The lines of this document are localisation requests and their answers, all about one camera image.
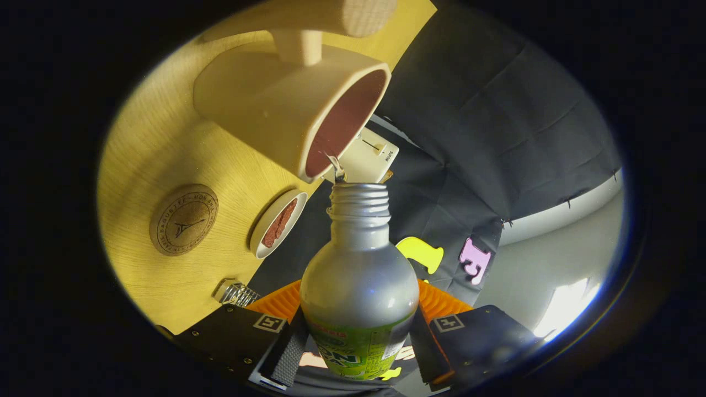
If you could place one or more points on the white toaster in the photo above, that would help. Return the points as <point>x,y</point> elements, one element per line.
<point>375,157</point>

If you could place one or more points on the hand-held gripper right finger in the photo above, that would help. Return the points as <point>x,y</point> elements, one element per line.
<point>424,347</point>

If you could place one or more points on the round wooden coaster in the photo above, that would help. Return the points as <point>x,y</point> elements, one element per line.
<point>185,220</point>

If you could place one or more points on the brown bread slice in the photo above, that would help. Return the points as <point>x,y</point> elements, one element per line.
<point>388,176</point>

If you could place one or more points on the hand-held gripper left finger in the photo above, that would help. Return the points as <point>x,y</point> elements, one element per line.
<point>287,353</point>

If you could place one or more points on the small white round dish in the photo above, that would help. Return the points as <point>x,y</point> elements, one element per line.
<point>257,238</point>

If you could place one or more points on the silver bottle with green label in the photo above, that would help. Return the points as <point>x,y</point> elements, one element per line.
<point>358,275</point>

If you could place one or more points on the wooden table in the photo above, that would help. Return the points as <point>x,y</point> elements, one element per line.
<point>143,149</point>

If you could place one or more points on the reddish brown food pieces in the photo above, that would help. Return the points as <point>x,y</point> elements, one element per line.
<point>278,223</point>

